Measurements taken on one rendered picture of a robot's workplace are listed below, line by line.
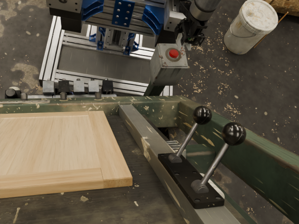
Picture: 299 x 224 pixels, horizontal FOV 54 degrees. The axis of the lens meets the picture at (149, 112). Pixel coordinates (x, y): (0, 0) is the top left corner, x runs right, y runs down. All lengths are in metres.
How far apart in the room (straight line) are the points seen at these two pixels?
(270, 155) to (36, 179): 0.48
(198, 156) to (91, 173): 0.38
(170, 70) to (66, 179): 0.77
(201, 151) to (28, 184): 0.51
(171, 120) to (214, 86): 1.25
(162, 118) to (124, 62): 0.93
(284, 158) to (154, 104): 0.62
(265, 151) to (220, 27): 2.13
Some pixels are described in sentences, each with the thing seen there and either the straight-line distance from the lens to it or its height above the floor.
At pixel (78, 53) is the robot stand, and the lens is 2.04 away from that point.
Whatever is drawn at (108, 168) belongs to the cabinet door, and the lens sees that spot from 0.63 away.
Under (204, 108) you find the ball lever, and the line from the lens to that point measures 0.58.
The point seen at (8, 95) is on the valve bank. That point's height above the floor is 0.79.
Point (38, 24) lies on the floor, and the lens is 2.44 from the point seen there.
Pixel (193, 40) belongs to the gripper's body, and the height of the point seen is 1.13.
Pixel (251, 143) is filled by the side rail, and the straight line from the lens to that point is 0.75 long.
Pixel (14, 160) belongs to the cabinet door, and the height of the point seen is 1.24.
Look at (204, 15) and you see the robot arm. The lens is 0.98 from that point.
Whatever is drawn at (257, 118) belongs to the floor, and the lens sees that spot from 2.47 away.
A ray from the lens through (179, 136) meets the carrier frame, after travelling 1.26.
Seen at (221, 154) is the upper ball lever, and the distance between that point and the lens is 0.48.
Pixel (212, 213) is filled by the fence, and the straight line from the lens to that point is 0.46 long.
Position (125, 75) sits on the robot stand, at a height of 0.21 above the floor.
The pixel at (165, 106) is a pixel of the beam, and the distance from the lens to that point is 1.17.
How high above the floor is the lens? 1.93
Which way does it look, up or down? 65 degrees down
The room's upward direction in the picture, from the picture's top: 31 degrees clockwise
